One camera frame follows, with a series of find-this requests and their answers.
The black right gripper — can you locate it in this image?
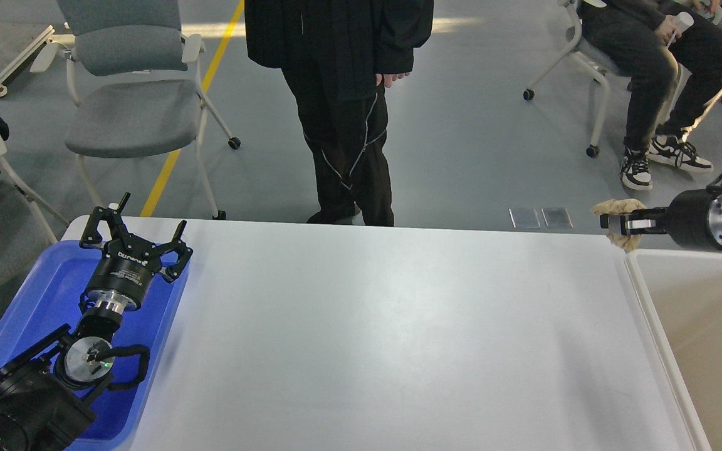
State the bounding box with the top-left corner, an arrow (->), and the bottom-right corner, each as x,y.
599,189 -> 722,251

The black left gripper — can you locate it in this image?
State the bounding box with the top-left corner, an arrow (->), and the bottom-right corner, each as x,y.
79,192 -> 194,312

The brown paper ball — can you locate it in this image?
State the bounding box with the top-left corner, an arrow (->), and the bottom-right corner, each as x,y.
591,198 -> 646,252

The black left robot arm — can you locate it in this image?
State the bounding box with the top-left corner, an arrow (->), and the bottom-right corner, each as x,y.
0,196 -> 193,450

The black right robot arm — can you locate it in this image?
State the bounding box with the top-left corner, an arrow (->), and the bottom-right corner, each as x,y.
592,173 -> 722,251

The right floor socket plate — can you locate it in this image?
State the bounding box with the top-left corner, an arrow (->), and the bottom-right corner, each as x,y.
541,207 -> 573,229

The floor socket plate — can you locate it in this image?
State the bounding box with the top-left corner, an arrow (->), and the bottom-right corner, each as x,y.
509,207 -> 542,229
541,207 -> 573,229

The blue plastic tray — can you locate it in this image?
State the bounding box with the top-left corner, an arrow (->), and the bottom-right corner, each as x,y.
0,241 -> 189,450

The white plastic bin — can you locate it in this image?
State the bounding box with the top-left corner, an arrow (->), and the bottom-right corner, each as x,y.
625,249 -> 722,450

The left floor socket plate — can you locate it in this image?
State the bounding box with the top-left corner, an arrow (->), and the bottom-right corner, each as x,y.
509,207 -> 542,229

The seated person in black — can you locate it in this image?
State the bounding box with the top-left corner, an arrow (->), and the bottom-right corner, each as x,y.
578,1 -> 722,190

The grey office chair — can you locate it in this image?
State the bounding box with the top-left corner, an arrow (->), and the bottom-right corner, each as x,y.
58,1 -> 241,220

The white chair at left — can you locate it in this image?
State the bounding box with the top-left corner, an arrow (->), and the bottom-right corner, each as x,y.
0,134 -> 70,245

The grey chair at right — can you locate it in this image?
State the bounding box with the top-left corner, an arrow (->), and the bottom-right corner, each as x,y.
523,1 -> 722,158

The standing person in black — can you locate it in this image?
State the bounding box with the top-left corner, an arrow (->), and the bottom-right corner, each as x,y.
244,1 -> 434,227

